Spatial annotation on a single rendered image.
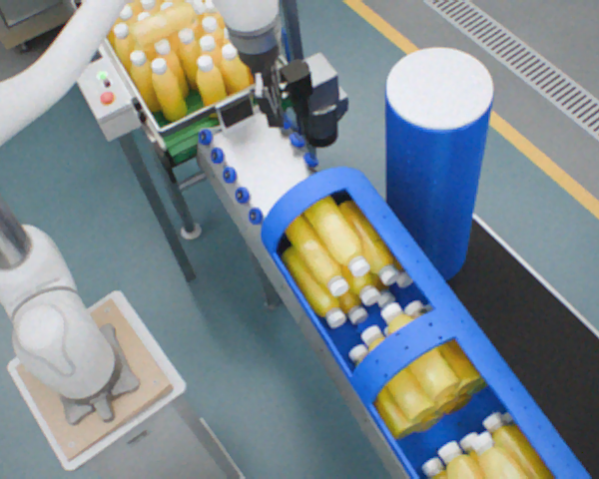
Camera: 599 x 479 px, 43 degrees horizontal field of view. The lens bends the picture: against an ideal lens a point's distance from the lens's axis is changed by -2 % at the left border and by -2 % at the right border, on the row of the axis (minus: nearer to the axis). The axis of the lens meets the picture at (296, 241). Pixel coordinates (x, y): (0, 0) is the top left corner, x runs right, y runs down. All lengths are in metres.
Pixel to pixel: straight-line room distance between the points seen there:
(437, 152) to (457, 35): 1.65
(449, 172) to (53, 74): 1.27
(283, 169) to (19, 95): 1.05
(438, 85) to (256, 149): 0.52
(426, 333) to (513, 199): 1.71
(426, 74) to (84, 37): 1.13
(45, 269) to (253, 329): 1.34
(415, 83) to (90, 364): 1.10
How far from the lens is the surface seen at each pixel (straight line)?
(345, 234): 1.65
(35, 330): 1.60
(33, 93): 1.19
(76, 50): 1.21
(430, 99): 2.07
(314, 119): 2.49
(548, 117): 3.42
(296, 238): 1.73
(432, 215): 2.35
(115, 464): 1.94
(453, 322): 1.54
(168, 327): 2.96
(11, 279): 1.68
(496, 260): 2.83
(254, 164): 2.11
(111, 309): 1.87
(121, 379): 1.77
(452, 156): 2.12
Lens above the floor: 2.62
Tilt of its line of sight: 59 degrees down
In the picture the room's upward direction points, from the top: 11 degrees counter-clockwise
